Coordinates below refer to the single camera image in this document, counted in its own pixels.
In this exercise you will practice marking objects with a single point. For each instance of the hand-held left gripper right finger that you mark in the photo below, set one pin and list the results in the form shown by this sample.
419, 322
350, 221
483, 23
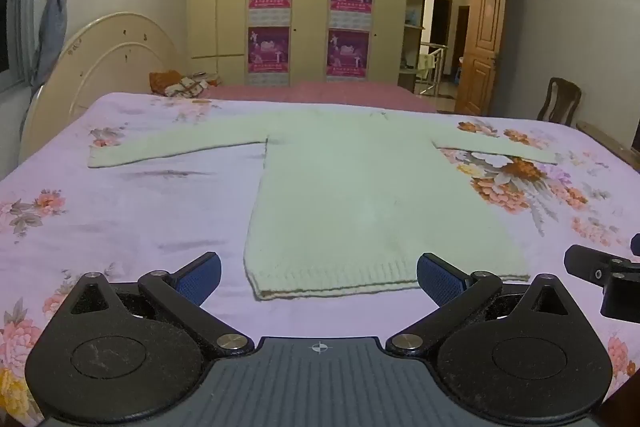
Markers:
440, 278

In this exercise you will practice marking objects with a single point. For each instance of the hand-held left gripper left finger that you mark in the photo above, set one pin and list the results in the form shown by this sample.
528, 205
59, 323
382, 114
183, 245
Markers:
200, 278

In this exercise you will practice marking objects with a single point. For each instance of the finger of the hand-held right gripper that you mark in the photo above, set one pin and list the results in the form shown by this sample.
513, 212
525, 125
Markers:
636, 245
590, 264

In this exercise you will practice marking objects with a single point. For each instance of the cream knit sweater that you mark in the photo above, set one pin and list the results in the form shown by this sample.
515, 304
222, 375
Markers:
350, 187

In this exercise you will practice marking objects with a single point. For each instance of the lilac floral bed sheet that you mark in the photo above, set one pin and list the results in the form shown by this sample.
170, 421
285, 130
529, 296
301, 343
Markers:
150, 207

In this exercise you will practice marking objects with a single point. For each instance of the dark wooden chair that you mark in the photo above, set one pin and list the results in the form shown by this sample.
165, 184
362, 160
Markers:
559, 99

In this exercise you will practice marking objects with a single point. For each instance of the patterned cloth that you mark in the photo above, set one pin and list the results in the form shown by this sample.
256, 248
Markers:
187, 87

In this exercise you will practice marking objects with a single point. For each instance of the orange pillow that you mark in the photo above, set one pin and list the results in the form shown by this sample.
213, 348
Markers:
162, 82

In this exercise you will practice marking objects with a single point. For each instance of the blue stool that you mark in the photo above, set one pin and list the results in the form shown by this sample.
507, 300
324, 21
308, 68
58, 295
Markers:
458, 72

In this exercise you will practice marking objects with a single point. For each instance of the metal stair railing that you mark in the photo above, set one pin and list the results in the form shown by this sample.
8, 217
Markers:
432, 67

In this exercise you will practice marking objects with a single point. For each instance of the pink blanket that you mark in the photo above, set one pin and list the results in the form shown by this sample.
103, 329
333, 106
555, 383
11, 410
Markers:
325, 96

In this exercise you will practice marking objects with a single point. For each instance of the wooden door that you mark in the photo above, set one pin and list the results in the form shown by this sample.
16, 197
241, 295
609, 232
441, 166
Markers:
482, 52

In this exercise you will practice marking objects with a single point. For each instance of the cream bed headboard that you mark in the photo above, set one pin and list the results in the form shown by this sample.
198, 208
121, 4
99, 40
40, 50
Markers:
115, 57

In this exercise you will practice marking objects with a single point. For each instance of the open shelf unit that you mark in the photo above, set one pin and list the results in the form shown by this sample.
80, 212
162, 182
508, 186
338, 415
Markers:
416, 7

